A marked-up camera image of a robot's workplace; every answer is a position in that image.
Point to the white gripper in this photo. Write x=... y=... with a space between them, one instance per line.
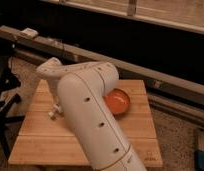
x=55 y=96

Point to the small white bottle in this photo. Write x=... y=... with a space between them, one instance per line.
x=55 y=110

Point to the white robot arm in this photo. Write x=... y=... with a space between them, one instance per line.
x=80 y=89

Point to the orange ceramic bowl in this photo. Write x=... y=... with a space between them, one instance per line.
x=117 y=101

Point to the small white box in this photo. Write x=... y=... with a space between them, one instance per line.
x=29 y=32

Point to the black tripod stand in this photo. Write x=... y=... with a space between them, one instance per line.
x=8 y=81

